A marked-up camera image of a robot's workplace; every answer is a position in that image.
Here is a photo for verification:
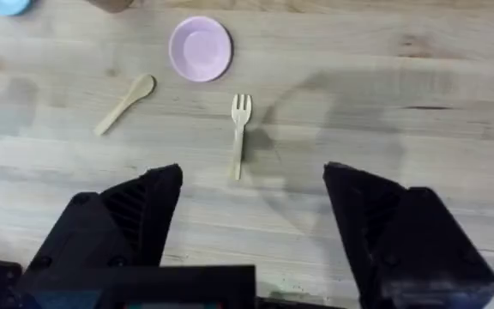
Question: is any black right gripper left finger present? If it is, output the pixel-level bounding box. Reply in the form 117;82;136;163
21;163;184;273

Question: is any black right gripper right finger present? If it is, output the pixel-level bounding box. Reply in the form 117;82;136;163
322;161;494;309

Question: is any wooden spoon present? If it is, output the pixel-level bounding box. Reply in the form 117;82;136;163
93;73;157;137

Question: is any wooden fork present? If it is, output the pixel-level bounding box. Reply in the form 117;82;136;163
229;93;253;181

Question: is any pink plate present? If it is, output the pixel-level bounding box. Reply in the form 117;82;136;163
168;15;233;83

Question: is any brown cup container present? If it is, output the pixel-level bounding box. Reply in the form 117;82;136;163
85;0;136;14

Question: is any light blue plate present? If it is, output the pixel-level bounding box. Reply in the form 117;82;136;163
0;0;33;17

